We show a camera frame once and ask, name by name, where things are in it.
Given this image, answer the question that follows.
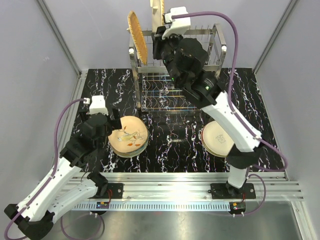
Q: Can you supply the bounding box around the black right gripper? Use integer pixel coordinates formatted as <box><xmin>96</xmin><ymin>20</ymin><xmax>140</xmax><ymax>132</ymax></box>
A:
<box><xmin>151</xmin><ymin>26</ymin><xmax>183</xmax><ymax>87</ymax></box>

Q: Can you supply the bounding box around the cream bird painted plate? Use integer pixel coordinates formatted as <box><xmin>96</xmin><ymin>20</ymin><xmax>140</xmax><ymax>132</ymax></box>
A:
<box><xmin>108</xmin><ymin>116</ymin><xmax>149</xmax><ymax>158</ymax></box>

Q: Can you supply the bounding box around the woven bamboo tray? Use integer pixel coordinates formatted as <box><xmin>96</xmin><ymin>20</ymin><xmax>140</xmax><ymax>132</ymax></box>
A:
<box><xmin>127</xmin><ymin>11</ymin><xmax>148</xmax><ymax>66</ymax></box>
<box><xmin>150</xmin><ymin>0</ymin><xmax>165</xmax><ymax>33</ymax></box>

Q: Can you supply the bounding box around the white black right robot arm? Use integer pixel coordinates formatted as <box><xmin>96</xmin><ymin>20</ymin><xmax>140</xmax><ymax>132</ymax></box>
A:
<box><xmin>151</xmin><ymin>26</ymin><xmax>262</xmax><ymax>199</ymax></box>

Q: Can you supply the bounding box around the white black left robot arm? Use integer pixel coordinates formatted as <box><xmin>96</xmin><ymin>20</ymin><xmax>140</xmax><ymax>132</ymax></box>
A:
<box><xmin>4</xmin><ymin>108</ymin><xmax>122</xmax><ymax>240</ymax></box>

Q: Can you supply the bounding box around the stainless steel dish rack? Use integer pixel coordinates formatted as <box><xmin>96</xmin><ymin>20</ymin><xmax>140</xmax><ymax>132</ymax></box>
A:
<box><xmin>129</xmin><ymin>24</ymin><xmax>227</xmax><ymax>109</ymax></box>

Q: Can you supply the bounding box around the teal scalloped plate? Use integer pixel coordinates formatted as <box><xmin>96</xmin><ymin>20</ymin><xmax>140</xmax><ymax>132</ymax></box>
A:
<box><xmin>109</xmin><ymin>126</ymin><xmax>149</xmax><ymax>158</ymax></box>

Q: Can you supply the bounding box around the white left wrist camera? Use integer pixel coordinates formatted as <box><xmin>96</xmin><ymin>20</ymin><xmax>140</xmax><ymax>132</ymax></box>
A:
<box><xmin>89</xmin><ymin>95</ymin><xmax>109</xmax><ymax>116</ymax></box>

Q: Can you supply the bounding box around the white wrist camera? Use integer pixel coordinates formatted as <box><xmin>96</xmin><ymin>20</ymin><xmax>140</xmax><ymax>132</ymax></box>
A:
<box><xmin>89</xmin><ymin>95</ymin><xmax>109</xmax><ymax>116</ymax></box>
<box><xmin>162</xmin><ymin>6</ymin><xmax>191</xmax><ymax>40</ymax></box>

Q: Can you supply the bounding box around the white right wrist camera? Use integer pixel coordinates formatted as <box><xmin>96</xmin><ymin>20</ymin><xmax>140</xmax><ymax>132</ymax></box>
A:
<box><xmin>162</xmin><ymin>6</ymin><xmax>191</xmax><ymax>40</ymax></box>

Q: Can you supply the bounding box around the white slotted cable duct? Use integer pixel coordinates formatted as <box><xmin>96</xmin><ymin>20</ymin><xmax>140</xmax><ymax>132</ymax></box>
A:
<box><xmin>73</xmin><ymin>201</ymin><xmax>230</xmax><ymax>212</ymax></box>

